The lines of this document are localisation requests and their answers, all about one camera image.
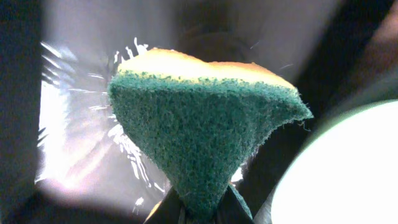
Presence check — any rectangular black tray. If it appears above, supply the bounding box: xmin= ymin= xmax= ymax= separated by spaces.
xmin=1 ymin=0 xmax=317 ymax=223

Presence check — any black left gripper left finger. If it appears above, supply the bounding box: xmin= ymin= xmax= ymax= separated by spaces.
xmin=144 ymin=187 xmax=187 ymax=224

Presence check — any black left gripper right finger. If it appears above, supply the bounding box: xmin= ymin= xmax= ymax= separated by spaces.
xmin=215 ymin=185 xmax=254 ymax=224

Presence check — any green yellow sponge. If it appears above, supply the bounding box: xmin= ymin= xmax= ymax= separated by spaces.
xmin=108 ymin=48 xmax=313 ymax=221

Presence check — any light green plate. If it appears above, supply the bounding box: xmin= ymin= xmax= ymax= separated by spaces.
xmin=271 ymin=101 xmax=397 ymax=224

